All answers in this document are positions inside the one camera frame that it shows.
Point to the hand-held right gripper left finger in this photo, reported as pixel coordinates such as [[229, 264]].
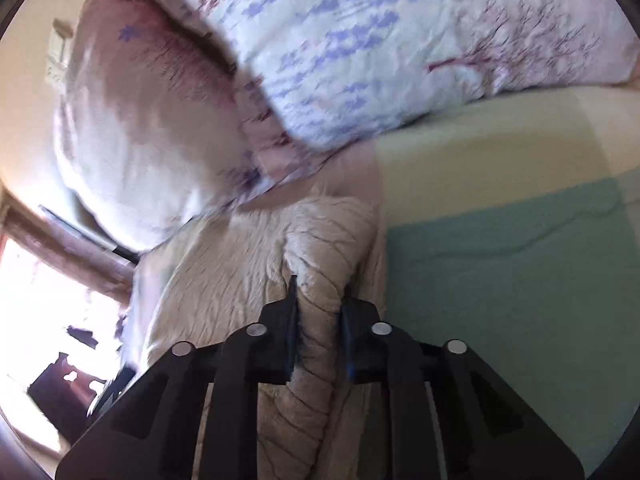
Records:
[[289, 332]]

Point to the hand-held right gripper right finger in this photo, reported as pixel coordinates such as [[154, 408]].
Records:
[[348, 340]]

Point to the cream knitted sweater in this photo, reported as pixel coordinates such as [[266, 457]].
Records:
[[235, 270]]

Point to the pastel colour block bed sheet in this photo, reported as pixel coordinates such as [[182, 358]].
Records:
[[500, 240]]

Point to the dark furniture silhouette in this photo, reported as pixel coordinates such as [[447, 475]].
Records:
[[60, 390]]

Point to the pink floral pillow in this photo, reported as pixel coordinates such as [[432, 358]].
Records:
[[145, 125]]

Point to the white floral pillow purple print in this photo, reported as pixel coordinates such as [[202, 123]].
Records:
[[380, 45]]

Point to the wooden window frame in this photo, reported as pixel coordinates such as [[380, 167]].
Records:
[[60, 245]]

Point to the white wall switch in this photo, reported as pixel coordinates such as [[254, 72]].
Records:
[[57, 57]]

